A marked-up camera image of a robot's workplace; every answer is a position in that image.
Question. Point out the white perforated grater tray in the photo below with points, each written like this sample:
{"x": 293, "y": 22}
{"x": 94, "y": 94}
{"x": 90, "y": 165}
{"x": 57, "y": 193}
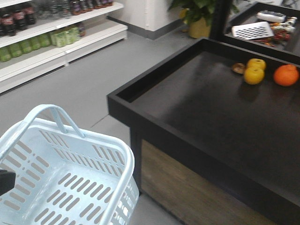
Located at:
{"x": 252, "y": 31}

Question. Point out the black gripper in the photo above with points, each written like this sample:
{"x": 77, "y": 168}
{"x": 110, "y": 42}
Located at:
{"x": 7, "y": 181}

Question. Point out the brown mushroom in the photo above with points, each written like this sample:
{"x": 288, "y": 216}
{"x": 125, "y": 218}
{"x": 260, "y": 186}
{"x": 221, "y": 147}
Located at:
{"x": 239, "y": 68}

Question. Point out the green potted plant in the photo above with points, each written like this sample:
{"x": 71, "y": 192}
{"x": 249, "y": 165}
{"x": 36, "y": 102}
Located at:
{"x": 197, "y": 15}

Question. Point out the bumpy top orange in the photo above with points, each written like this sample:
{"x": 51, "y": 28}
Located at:
{"x": 286, "y": 75}

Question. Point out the light blue plastic basket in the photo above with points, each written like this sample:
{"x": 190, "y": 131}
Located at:
{"x": 65, "y": 175}

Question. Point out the white electronic scale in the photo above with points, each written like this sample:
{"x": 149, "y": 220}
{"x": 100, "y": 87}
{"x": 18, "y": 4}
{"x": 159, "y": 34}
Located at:
{"x": 270, "y": 16}

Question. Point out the white store shelving unit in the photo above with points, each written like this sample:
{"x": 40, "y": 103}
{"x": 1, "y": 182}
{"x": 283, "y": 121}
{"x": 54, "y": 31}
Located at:
{"x": 51, "y": 44}

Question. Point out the black wooden produce display stand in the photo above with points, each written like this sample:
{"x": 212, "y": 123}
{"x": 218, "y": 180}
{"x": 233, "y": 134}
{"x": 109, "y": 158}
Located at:
{"x": 209, "y": 147}

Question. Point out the yellow round pear fruit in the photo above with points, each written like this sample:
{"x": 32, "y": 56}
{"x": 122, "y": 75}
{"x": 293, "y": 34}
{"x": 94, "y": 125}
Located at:
{"x": 253, "y": 75}

